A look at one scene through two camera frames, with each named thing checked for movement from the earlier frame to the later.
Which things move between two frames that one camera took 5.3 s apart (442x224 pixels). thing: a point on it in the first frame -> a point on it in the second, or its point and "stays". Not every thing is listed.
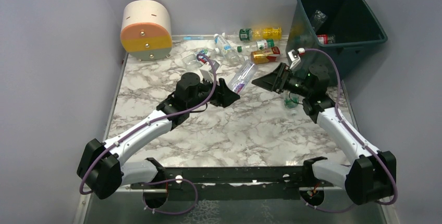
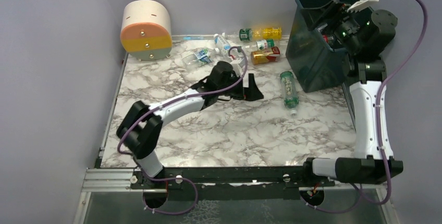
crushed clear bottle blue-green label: x=197 y=58 stays
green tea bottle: x=291 y=101 stays
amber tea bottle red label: x=265 y=56 stays
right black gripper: x=281 y=78 -> x=329 y=15
